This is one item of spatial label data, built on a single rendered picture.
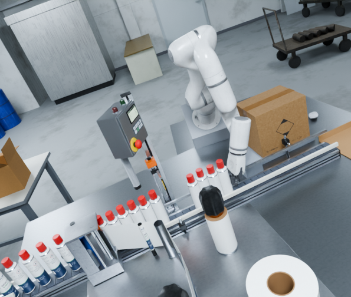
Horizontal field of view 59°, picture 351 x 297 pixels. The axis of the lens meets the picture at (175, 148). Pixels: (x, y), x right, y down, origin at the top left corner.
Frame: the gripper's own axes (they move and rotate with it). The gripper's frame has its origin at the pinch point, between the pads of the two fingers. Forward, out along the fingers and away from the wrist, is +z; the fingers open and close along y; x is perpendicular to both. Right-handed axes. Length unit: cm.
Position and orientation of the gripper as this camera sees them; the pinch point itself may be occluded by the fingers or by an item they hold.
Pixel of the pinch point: (234, 180)
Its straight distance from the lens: 152.0
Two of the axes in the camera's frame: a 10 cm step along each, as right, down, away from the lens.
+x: 9.6, -1.0, 2.7
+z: -0.2, 9.1, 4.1
